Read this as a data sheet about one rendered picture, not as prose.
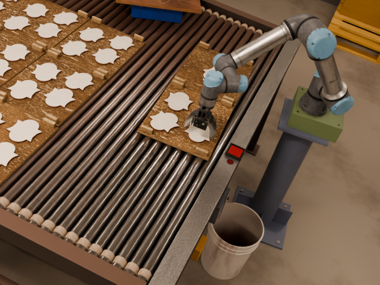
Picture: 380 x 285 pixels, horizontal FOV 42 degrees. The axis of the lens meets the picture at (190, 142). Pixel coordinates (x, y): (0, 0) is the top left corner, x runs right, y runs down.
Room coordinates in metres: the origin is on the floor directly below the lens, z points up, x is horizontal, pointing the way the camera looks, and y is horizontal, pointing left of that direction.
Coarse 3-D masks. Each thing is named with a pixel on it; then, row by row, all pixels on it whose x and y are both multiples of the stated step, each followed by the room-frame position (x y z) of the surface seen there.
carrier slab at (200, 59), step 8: (200, 48) 2.39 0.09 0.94; (192, 56) 2.29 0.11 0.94; (200, 56) 2.31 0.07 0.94; (208, 56) 2.33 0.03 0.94; (184, 64) 2.19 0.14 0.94; (192, 64) 2.21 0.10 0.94; (200, 64) 2.23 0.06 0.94; (208, 64) 2.25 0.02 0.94; (184, 72) 2.12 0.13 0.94; (192, 72) 2.14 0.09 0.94; (200, 72) 2.16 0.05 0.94; (240, 72) 2.26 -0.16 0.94; (248, 72) 2.28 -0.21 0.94; (192, 80) 2.07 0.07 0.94; (200, 80) 2.09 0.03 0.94; (192, 88) 2.01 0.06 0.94; (200, 88) 2.03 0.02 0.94; (232, 96) 2.04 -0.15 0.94
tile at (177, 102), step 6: (174, 96) 1.89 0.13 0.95; (180, 96) 1.91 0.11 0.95; (186, 96) 1.92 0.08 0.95; (168, 102) 1.84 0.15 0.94; (174, 102) 1.85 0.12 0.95; (180, 102) 1.86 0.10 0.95; (186, 102) 1.87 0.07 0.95; (192, 102) 1.89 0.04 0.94; (174, 108) 1.81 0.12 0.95; (180, 108) 1.82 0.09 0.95; (186, 108) 1.83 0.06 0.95
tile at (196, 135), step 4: (192, 124) 1.73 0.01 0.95; (188, 128) 1.69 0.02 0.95; (192, 128) 1.70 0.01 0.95; (196, 128) 1.71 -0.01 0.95; (208, 128) 1.73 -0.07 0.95; (184, 132) 1.67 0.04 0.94; (188, 132) 1.67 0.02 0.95; (192, 132) 1.67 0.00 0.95; (196, 132) 1.68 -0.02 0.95; (200, 132) 1.69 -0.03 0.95; (204, 132) 1.70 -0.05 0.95; (208, 132) 1.70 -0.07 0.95; (188, 136) 1.65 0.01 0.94; (192, 136) 1.65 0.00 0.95; (196, 136) 1.66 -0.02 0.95; (200, 136) 1.66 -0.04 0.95; (204, 136) 1.67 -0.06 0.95; (208, 136) 1.68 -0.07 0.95; (192, 140) 1.63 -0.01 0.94; (196, 140) 1.63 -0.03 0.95; (200, 140) 1.64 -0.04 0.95; (204, 140) 1.65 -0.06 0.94; (208, 140) 1.65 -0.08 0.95
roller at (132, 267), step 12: (264, 60) 2.50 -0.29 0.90; (252, 72) 2.32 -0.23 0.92; (240, 96) 2.08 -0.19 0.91; (192, 168) 1.48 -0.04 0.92; (180, 180) 1.41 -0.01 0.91; (180, 192) 1.33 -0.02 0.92; (168, 204) 1.25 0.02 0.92; (168, 216) 1.20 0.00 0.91; (156, 228) 1.12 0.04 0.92; (144, 240) 1.06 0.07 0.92; (144, 252) 1.01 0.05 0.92; (132, 264) 0.94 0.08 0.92
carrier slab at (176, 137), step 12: (168, 96) 1.89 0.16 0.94; (192, 96) 1.95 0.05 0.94; (156, 108) 1.78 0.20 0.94; (168, 108) 1.81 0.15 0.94; (192, 108) 1.86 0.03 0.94; (216, 108) 1.91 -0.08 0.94; (228, 108) 1.93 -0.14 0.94; (144, 120) 1.68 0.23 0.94; (180, 120) 1.74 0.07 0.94; (216, 120) 1.81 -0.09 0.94; (144, 132) 1.60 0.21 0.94; (156, 132) 1.62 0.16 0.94; (168, 132) 1.64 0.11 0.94; (180, 132) 1.67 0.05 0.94; (216, 132) 1.73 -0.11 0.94; (168, 144) 1.58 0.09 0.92; (180, 144) 1.59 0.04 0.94; (192, 144) 1.61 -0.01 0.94; (204, 144) 1.63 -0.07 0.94; (204, 156) 1.56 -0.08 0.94
